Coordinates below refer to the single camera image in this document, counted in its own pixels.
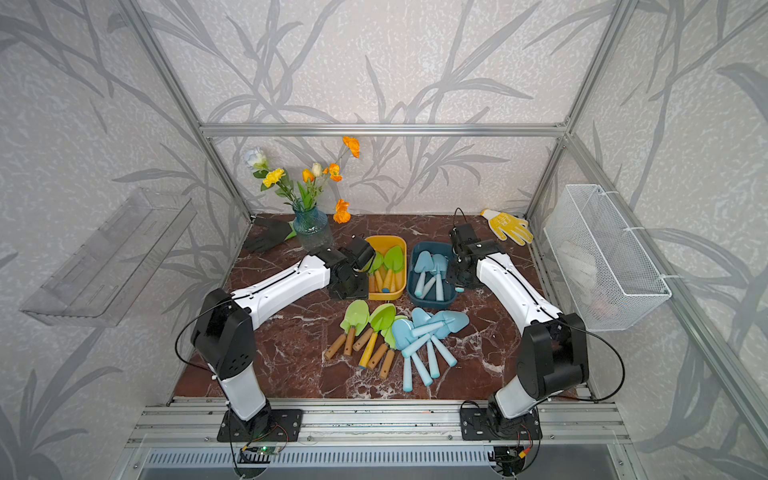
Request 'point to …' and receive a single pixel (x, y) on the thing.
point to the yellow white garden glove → (505, 225)
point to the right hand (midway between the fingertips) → (456, 277)
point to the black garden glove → (266, 232)
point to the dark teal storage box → (415, 251)
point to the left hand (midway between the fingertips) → (361, 295)
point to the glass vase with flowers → (310, 226)
